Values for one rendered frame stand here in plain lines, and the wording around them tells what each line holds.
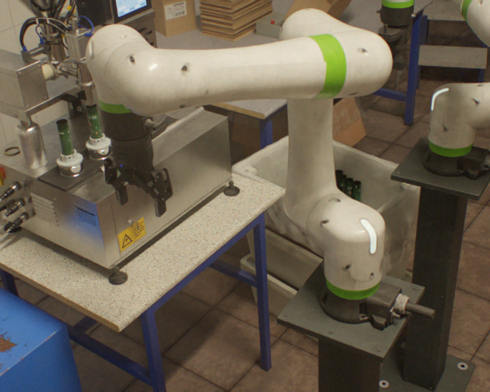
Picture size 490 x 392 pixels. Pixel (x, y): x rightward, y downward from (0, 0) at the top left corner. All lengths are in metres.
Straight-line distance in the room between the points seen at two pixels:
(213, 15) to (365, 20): 0.79
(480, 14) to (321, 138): 0.50
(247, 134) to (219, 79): 2.70
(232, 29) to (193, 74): 2.51
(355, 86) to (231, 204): 1.11
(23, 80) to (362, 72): 1.02
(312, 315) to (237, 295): 1.48
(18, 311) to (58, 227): 0.32
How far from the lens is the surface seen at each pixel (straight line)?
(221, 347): 2.91
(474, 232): 3.56
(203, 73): 1.15
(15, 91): 2.04
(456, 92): 2.11
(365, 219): 1.54
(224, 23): 3.67
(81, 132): 2.31
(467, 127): 2.14
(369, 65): 1.32
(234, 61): 1.19
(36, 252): 2.28
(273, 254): 2.79
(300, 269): 2.71
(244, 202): 2.35
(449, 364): 2.87
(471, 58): 4.89
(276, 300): 2.94
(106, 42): 1.22
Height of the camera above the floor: 2.05
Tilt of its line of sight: 33 degrees down
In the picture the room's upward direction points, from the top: 4 degrees counter-clockwise
